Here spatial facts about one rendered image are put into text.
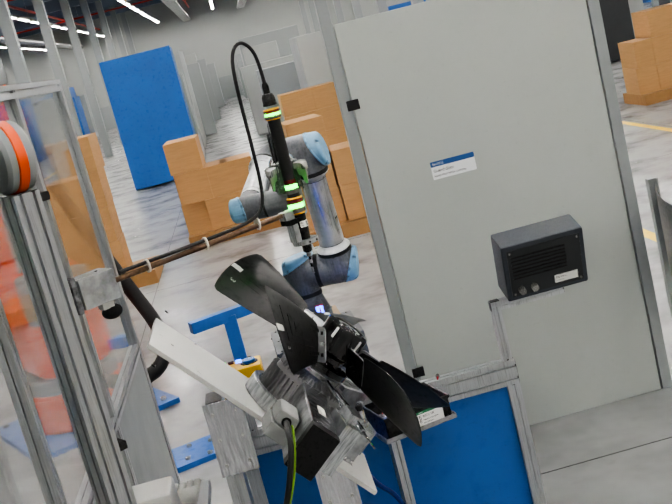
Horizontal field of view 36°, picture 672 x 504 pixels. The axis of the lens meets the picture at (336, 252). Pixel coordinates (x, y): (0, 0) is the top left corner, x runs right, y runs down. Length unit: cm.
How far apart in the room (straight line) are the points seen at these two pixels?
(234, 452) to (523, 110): 249
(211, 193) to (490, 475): 889
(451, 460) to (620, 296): 181
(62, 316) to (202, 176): 967
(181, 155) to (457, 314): 756
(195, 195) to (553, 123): 772
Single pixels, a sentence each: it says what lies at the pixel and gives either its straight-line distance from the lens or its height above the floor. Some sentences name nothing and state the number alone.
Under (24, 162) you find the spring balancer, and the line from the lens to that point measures 229.
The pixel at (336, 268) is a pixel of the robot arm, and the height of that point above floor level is 122.
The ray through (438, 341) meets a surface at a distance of 477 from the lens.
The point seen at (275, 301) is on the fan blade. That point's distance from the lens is 247.
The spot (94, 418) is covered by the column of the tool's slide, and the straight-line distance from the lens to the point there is 242.
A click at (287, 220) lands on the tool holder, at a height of 153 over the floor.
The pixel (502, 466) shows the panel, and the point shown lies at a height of 52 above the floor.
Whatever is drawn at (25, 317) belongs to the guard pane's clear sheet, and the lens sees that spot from 266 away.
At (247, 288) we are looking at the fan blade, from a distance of 274.
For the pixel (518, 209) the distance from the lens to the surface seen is 473.
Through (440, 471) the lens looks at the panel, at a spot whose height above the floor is 56.
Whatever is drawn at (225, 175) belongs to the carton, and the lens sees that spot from 1199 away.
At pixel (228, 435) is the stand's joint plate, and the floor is 106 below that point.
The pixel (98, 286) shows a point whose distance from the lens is 240.
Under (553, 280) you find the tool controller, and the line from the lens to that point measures 326.
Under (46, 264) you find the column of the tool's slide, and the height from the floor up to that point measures 164.
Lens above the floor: 196
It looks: 12 degrees down
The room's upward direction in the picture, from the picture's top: 14 degrees counter-clockwise
